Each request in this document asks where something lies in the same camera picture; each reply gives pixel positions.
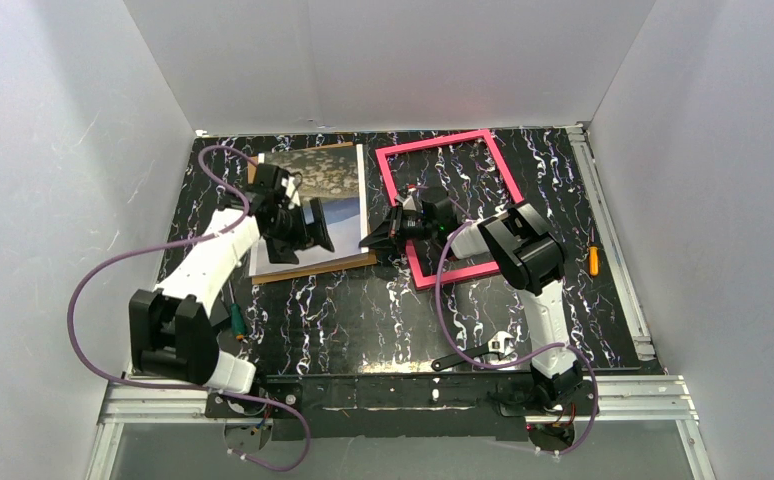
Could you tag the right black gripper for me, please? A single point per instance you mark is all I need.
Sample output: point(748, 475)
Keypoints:
point(395, 226)

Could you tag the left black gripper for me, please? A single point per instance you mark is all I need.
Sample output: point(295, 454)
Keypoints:
point(311, 225)

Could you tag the orange handled screwdriver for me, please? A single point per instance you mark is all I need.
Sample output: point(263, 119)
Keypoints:
point(593, 261)

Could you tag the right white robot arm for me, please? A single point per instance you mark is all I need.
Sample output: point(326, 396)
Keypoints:
point(529, 258)

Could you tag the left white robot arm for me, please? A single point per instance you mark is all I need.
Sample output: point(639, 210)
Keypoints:
point(170, 330)

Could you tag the black adjustable wrench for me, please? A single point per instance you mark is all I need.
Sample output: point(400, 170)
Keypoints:
point(501, 345)

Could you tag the green handled screwdriver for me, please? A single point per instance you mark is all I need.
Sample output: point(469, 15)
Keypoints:
point(238, 325)

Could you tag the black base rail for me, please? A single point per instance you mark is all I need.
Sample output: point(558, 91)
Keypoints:
point(495, 404)

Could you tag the aluminium side rail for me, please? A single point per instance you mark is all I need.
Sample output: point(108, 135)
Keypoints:
point(640, 397)

